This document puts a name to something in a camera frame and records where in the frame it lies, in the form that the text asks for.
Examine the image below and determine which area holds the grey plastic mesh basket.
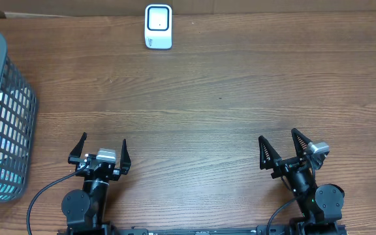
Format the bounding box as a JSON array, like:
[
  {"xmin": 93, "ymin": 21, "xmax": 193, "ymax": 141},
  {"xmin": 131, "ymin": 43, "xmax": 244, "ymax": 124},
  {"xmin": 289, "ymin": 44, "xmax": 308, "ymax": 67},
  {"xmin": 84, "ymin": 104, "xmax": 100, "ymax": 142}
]
[{"xmin": 0, "ymin": 34, "xmax": 38, "ymax": 203}]

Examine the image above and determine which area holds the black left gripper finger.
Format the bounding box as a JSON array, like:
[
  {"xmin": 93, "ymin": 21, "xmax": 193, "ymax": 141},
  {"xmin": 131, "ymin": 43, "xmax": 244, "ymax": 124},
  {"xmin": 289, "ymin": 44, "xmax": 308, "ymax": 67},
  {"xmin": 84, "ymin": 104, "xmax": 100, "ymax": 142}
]
[
  {"xmin": 119, "ymin": 139, "xmax": 131, "ymax": 175},
  {"xmin": 69, "ymin": 132, "xmax": 87, "ymax": 157}
]

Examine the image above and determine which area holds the white barcode scanner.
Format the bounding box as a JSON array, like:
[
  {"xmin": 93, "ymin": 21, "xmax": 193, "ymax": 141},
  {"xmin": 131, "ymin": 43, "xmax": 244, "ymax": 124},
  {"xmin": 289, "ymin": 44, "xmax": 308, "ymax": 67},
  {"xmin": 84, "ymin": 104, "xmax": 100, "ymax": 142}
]
[{"xmin": 144, "ymin": 4, "xmax": 172, "ymax": 50}]

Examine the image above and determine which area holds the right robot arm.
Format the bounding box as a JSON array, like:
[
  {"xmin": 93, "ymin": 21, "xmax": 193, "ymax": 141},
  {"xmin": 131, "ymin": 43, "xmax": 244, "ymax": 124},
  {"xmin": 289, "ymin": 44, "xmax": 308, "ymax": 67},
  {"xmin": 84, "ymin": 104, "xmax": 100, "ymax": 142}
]
[{"xmin": 258, "ymin": 128, "xmax": 347, "ymax": 234}]

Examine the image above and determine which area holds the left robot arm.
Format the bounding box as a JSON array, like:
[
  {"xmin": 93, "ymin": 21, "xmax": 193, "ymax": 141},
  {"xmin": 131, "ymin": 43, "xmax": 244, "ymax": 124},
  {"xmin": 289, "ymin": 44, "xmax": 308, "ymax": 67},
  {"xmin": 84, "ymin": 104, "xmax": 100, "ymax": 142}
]
[{"xmin": 58, "ymin": 133, "xmax": 131, "ymax": 235}]

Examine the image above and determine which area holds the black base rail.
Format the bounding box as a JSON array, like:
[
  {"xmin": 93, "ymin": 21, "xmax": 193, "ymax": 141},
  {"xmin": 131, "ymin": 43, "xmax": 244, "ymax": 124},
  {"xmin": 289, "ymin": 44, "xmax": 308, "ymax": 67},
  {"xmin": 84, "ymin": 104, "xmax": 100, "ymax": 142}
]
[{"xmin": 57, "ymin": 223, "xmax": 349, "ymax": 235}]

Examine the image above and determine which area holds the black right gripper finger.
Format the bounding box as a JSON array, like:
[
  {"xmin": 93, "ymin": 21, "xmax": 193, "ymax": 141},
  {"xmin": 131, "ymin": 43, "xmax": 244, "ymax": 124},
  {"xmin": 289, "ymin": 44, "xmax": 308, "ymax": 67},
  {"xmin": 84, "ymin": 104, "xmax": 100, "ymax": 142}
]
[
  {"xmin": 258, "ymin": 135, "xmax": 282, "ymax": 170},
  {"xmin": 291, "ymin": 128, "xmax": 312, "ymax": 157}
]

